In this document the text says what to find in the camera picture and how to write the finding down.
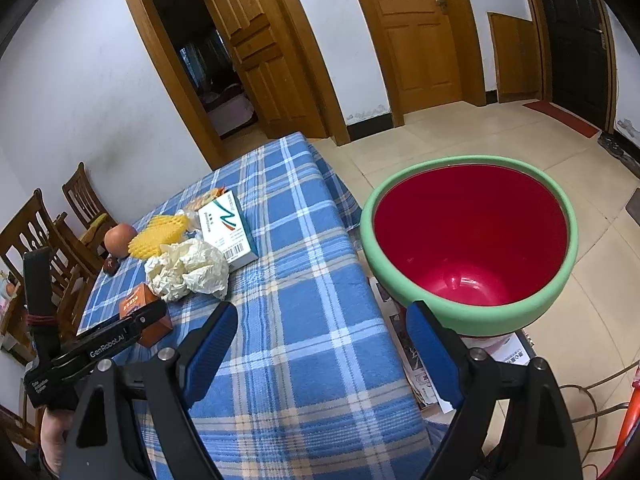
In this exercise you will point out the red doormat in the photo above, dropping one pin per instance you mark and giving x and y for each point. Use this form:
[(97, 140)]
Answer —
[(560, 116)]

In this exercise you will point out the dark shoe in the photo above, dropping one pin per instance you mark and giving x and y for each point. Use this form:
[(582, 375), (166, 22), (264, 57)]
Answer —
[(612, 144), (631, 165)]

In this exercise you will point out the closed wooden door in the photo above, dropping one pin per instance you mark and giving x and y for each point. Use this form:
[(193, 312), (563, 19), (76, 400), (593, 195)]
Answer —
[(405, 35)]

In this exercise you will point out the olive seat cushion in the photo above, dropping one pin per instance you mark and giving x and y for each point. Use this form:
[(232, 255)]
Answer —
[(97, 229)]

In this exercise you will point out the small wooden wall panel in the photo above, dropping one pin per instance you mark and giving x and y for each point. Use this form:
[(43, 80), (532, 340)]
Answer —
[(515, 60)]

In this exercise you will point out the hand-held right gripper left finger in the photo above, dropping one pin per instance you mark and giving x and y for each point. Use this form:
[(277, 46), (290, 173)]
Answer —
[(216, 345)]

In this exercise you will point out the reddish brown round fruit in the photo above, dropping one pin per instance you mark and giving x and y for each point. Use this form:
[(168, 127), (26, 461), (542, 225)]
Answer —
[(119, 240)]

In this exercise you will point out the yellow foam fruit net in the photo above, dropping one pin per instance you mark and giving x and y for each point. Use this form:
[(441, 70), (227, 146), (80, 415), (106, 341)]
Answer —
[(157, 237)]

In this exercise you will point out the small orange box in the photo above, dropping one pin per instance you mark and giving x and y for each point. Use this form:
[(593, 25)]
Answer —
[(134, 301)]

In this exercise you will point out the small dark red object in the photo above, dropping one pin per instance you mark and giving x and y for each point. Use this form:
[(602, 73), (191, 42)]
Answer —
[(109, 266)]

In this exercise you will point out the wooden chair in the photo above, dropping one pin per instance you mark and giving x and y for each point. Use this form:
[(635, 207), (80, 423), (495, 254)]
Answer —
[(30, 230), (82, 195)]

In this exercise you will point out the white medicine box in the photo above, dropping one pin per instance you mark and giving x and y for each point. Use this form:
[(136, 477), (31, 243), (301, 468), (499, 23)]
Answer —
[(225, 230)]

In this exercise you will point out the red bin with green rim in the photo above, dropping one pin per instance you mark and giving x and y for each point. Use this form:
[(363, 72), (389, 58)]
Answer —
[(475, 240)]

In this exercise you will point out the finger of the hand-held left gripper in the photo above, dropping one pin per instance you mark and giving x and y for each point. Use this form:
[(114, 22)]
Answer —
[(147, 317)]

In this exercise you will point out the white printed cardboard box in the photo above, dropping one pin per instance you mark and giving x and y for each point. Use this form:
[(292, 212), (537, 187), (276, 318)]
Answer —
[(500, 347)]

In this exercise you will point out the white paper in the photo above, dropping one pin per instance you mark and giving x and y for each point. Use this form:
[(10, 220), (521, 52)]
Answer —
[(185, 270)]

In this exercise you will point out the bed with pink bedding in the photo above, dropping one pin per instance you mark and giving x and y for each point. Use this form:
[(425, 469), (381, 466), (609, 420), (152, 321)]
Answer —
[(230, 105)]

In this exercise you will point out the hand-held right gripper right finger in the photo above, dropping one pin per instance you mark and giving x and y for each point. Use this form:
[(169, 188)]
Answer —
[(431, 360)]

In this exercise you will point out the printed paper sheets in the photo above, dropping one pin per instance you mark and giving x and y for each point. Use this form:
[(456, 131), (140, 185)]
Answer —
[(395, 310)]

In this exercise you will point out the person's left forearm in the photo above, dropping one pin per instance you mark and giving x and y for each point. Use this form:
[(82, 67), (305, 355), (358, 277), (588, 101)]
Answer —
[(52, 440)]

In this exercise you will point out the orange red item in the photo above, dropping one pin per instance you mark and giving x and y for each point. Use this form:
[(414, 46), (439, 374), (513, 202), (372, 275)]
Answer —
[(632, 420)]

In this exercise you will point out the blue plaid tablecloth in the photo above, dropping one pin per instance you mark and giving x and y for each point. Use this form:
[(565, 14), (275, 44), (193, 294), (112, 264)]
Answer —
[(300, 310)]

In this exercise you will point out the orange snack packet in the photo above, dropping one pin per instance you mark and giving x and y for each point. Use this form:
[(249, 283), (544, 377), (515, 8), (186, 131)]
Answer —
[(212, 195)]

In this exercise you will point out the black entrance door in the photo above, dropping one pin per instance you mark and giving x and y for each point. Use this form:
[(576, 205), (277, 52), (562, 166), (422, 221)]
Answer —
[(570, 35)]

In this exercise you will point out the open wooden door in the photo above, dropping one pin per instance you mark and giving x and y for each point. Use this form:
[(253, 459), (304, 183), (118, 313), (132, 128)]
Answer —
[(260, 50)]

